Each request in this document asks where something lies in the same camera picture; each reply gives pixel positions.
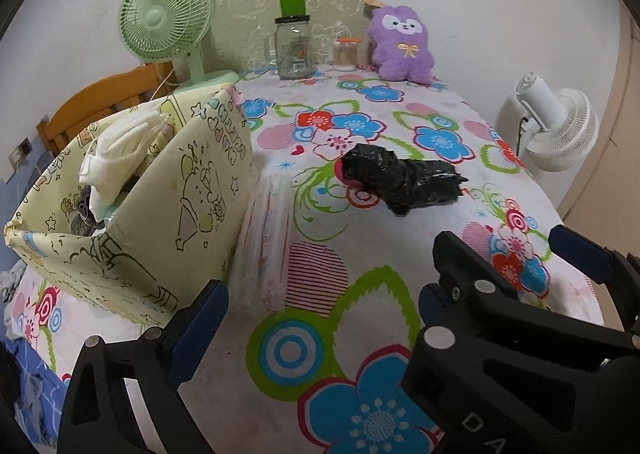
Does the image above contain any wall socket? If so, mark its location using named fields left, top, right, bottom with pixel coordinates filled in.
left=10, top=139, right=32, bottom=167

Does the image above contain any purple plush bunny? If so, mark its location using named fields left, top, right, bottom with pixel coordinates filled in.
left=362, top=0, right=435, bottom=85

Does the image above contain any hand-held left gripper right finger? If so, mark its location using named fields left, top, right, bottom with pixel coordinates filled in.
left=419, top=283, right=442, bottom=333

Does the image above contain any beige door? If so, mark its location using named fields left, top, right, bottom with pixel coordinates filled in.
left=556, top=0, right=640, bottom=257

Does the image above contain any white fan cable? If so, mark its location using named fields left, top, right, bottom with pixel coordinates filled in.
left=150, top=62, right=177, bottom=100

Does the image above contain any toothpick jar with orange lid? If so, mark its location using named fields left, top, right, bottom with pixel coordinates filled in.
left=333, top=36, right=360, bottom=72

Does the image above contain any white folded cloth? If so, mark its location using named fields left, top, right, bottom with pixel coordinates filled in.
left=78, top=106, right=172, bottom=223

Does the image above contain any glass mug jar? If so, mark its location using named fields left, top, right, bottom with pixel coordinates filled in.
left=262, top=14, right=315, bottom=81

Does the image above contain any black plastic bundle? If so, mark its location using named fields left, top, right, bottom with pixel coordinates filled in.
left=336, top=144, right=469, bottom=217

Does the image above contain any blue bedsheet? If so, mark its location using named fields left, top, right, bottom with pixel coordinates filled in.
left=0, top=334, right=72, bottom=450

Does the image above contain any white standing fan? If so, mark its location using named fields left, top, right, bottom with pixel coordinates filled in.
left=515, top=72, right=600, bottom=174

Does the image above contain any white crumpled cloth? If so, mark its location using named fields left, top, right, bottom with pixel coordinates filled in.
left=0, top=266, right=27, bottom=335

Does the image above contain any green desk fan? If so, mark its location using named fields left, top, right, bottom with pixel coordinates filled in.
left=119, top=0, right=241, bottom=90

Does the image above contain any black fan cable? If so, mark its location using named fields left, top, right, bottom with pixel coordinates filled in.
left=517, top=116, right=532, bottom=155

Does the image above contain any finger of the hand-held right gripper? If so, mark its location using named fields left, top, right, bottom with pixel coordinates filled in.
left=417, top=231, right=524, bottom=361
left=548, top=225, right=640, bottom=331

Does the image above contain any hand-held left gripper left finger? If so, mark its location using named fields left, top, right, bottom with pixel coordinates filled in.
left=57, top=280, right=230, bottom=454

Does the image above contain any yellow printed storage box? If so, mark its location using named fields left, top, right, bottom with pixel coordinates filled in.
left=5, top=82, right=259, bottom=328

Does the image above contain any wooden headboard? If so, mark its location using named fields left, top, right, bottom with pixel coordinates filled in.
left=36, top=64, right=174, bottom=155

